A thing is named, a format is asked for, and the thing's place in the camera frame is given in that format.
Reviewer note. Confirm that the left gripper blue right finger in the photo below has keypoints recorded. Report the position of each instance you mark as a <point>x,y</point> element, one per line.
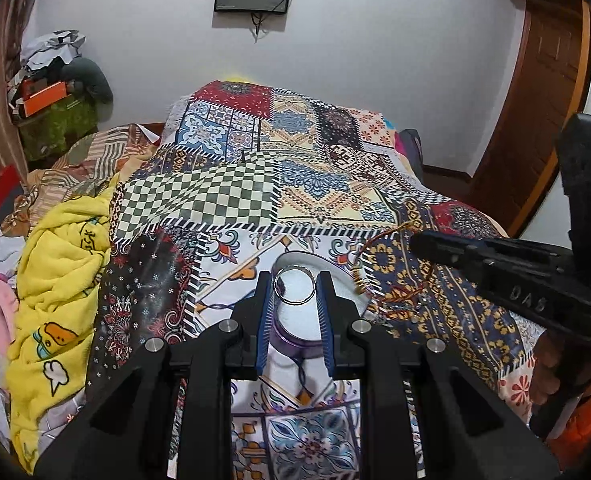
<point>325,304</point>

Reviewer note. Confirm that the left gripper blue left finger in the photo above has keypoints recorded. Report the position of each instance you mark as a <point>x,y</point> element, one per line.
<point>265,296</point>

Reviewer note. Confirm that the silver ring bangle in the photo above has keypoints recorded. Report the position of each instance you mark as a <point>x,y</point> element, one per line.
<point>295,285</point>

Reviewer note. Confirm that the purple heart-shaped jewelry box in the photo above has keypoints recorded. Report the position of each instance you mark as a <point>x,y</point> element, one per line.
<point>295,332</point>

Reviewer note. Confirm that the person's right hand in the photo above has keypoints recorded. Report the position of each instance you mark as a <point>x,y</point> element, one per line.
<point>544,383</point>

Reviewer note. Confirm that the colourful patchwork bedspread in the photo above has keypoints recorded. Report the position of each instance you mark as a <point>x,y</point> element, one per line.
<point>246,173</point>

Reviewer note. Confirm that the dark grey backpack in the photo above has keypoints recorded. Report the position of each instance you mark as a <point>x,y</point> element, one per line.
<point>411,144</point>

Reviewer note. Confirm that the yellow cartoon blanket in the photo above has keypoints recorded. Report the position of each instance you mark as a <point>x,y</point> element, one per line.
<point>58,279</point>

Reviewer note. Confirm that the wooden door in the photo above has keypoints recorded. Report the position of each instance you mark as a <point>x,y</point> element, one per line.
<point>548,85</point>

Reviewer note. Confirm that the striped brown blanket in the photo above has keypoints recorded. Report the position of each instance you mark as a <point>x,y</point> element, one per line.
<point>84,170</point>

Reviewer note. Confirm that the pink cloth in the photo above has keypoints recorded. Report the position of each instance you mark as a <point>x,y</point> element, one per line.
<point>8,308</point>

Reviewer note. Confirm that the green patterned covered stand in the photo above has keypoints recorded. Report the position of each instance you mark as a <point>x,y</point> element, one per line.
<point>56,128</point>

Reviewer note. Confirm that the orange box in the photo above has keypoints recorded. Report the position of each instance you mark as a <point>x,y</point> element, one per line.
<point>45,98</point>

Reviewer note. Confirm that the pile of grey clothes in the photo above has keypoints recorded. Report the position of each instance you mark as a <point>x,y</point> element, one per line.
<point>63,44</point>

